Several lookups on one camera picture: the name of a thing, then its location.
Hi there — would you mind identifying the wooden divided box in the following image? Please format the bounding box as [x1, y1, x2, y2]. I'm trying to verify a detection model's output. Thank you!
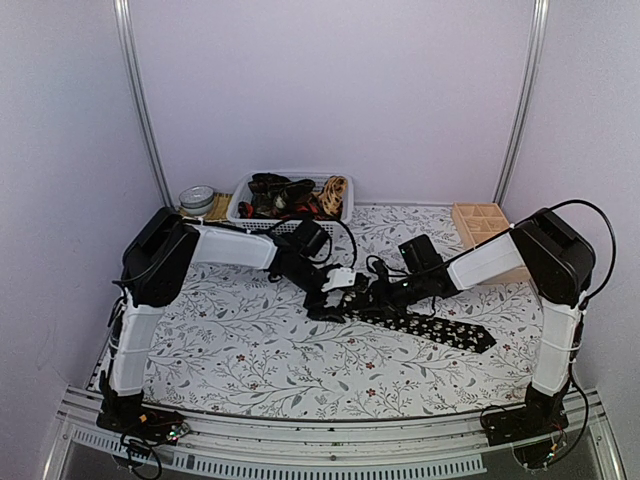
[451, 203, 531, 285]

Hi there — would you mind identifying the aluminium frame post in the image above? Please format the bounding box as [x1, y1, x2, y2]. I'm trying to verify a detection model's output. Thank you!
[113, 0, 174, 208]
[493, 0, 550, 206]

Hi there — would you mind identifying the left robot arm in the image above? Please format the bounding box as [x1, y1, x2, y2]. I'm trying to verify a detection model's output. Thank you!
[98, 208, 367, 434]

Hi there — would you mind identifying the dark floral brown tie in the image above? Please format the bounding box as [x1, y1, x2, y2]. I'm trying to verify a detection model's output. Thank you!
[248, 173, 319, 208]

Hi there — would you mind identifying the yellow beetle print tie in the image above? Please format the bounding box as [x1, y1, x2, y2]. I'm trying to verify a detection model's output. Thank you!
[318, 176, 348, 218]

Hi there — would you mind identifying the woven bamboo mat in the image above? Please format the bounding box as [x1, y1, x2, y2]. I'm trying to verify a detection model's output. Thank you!
[178, 193, 232, 222]

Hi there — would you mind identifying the front aluminium rail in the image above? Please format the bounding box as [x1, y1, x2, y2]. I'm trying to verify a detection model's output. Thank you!
[42, 384, 626, 480]

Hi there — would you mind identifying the red navy striped tie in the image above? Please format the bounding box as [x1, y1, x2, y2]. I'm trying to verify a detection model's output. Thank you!
[237, 199, 327, 220]

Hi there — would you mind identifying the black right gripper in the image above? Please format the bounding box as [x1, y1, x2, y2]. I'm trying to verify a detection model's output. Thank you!
[356, 271, 429, 319]

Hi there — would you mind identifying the left aluminium frame post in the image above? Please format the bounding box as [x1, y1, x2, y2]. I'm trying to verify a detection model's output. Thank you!
[113, 0, 174, 208]

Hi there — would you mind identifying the right aluminium frame post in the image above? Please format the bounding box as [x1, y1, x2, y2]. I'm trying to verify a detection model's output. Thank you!
[493, 0, 550, 206]

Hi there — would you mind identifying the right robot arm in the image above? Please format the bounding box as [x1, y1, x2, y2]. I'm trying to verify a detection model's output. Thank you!
[367, 199, 604, 445]

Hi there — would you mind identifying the black white floral tie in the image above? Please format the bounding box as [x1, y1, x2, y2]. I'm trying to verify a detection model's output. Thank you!
[342, 299, 497, 354]

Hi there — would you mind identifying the white plastic basket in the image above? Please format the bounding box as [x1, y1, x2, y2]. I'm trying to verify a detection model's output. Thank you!
[226, 172, 354, 237]

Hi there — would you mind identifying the patterned ceramic bowl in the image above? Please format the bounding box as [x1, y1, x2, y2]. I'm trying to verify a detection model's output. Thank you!
[179, 185, 215, 217]

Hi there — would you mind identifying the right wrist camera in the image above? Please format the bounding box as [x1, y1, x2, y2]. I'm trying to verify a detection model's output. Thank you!
[365, 255, 390, 281]

